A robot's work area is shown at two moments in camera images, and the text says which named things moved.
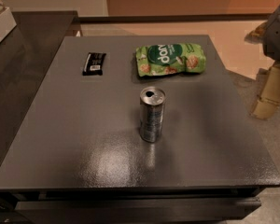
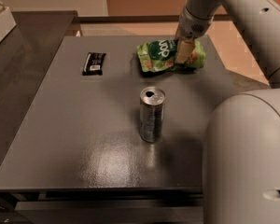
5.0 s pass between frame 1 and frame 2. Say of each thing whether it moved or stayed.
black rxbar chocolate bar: stayed
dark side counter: stayed
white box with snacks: stayed
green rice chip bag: moved
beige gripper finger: moved
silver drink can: stayed
